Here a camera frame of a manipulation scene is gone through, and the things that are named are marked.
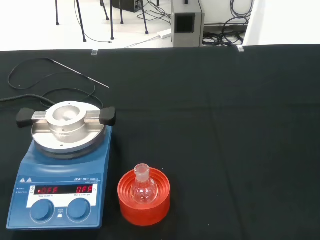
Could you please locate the black bench cloth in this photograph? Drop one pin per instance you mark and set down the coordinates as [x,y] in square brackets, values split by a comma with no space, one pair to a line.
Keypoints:
[225,125]

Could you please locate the blue base laboratory heater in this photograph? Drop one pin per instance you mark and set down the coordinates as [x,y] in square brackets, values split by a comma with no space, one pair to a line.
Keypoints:
[102,175]

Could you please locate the grey metal box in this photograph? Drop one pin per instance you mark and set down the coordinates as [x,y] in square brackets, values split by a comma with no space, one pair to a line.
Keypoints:
[186,37]

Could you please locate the white power strip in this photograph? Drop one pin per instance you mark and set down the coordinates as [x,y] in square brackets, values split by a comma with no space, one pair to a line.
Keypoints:
[165,33]

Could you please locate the clear plastic cloth clip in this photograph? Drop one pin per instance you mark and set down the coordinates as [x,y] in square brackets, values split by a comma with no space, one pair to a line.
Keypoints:
[240,48]
[94,52]

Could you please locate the black tripod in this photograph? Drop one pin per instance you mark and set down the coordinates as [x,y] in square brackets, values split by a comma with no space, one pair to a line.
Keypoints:
[112,22]
[81,22]

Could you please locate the black equipment case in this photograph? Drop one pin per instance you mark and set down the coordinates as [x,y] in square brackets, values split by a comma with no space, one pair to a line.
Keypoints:
[125,5]

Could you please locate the white board panel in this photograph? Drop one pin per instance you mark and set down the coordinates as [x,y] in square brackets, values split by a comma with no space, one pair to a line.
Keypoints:
[282,22]

